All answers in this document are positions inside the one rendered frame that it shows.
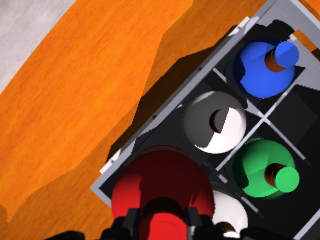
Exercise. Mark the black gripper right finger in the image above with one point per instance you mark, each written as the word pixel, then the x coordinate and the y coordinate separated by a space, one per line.
pixel 204 229

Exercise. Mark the green bottle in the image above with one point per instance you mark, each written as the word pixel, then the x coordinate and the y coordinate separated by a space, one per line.
pixel 258 168

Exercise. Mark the red bottle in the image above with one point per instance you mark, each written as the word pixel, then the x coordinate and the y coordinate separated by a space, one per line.
pixel 162 180

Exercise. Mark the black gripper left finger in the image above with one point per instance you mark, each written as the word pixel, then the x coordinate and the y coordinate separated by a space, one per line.
pixel 129 229

